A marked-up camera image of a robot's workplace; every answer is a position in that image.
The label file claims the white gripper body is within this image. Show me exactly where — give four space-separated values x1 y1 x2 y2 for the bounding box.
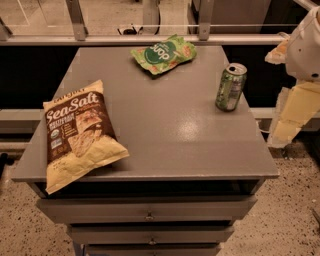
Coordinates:
286 6 320 81

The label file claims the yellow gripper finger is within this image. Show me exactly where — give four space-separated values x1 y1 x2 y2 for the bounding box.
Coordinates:
265 32 290 65
267 81 320 148

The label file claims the green soda can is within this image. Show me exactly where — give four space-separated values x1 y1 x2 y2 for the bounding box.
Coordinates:
215 63 247 112

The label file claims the green snack bag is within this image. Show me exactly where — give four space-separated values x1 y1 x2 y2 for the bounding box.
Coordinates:
130 35 197 75

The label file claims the brown sea salt chip bag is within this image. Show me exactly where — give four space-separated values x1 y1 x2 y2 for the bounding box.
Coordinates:
43 80 129 194

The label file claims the metal drawer knob upper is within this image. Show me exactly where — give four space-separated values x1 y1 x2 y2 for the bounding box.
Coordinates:
145 212 155 222

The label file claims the metal drawer knob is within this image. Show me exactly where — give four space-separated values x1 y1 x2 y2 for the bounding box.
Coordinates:
145 212 155 222
148 238 157 246

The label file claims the metal window railing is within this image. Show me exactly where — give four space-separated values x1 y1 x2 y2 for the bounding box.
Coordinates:
0 0 285 46

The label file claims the metal drawer knob lower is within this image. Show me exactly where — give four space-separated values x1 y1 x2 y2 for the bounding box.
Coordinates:
148 238 157 246

